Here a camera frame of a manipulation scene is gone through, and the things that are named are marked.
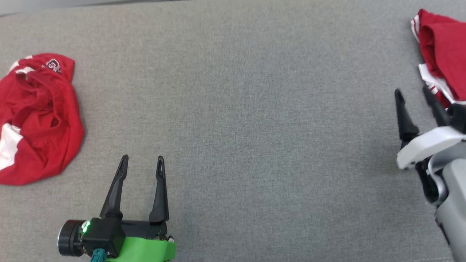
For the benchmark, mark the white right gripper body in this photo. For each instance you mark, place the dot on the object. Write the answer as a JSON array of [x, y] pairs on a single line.
[[426, 143]]

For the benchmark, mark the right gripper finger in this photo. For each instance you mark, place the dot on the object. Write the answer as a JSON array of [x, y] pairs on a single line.
[[406, 122], [438, 109]]

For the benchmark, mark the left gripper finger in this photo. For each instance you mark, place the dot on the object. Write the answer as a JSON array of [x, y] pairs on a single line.
[[114, 193], [160, 196]]

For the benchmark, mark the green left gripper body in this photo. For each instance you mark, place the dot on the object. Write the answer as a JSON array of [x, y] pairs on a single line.
[[145, 249]]

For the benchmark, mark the red white striped jersey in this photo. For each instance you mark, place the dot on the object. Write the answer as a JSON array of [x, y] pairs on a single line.
[[447, 43]]

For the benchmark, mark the red shorts with chest logo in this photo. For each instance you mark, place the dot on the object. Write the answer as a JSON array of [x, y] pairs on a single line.
[[43, 120]]

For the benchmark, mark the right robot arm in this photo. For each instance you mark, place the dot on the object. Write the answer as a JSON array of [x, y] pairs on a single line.
[[455, 203]]

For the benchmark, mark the grey fabric sofa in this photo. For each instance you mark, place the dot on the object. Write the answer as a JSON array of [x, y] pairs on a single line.
[[255, 127]]

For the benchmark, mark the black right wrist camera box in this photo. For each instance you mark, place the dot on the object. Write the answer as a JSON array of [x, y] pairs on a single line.
[[459, 116]]

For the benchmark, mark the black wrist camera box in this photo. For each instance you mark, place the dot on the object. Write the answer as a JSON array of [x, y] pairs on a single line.
[[103, 236], [459, 116]]

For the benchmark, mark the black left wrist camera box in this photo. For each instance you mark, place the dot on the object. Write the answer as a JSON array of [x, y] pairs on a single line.
[[103, 236]]

